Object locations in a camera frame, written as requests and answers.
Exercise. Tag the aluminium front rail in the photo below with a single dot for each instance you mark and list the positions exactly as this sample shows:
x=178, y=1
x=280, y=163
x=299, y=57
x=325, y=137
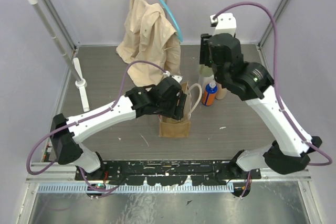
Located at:
x=68, y=179

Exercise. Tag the brown canvas bag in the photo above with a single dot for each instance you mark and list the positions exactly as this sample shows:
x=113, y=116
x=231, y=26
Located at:
x=179, y=129

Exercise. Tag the green bottle beige cap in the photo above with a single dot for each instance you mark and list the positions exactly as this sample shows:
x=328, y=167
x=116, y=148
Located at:
x=205, y=71

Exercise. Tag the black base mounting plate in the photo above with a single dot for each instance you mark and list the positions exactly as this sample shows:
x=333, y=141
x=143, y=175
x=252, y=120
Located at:
x=168, y=173

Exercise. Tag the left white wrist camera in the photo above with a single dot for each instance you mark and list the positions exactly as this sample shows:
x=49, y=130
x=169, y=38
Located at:
x=176, y=77

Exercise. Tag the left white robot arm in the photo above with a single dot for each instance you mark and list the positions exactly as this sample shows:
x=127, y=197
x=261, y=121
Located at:
x=68, y=134

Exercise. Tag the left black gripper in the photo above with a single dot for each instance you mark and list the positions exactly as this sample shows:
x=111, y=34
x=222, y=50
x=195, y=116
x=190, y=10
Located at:
x=179, y=106

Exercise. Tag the beige pink bottle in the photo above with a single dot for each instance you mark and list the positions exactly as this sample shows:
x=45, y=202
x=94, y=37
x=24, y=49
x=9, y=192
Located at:
x=221, y=92

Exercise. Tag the white bottle black cap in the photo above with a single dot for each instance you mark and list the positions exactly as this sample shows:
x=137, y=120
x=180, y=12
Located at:
x=204, y=81

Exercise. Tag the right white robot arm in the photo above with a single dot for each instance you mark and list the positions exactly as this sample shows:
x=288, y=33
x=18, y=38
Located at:
x=253, y=84

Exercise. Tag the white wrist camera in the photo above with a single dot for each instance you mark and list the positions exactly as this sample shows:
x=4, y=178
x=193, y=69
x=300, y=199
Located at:
x=176, y=77
x=224, y=23

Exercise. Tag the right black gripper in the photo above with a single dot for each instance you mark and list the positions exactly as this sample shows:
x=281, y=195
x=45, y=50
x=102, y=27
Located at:
x=205, y=50

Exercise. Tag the beige shirt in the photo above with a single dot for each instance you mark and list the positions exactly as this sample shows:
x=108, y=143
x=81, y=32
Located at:
x=150, y=36

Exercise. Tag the blue clothes hanger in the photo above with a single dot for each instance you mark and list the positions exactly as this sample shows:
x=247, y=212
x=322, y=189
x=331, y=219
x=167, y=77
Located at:
x=162, y=6

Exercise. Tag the blue cap bottle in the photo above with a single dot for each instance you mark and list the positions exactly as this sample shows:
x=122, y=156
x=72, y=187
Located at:
x=209, y=93

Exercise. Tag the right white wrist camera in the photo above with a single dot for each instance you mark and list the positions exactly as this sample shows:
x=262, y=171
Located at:
x=224, y=23

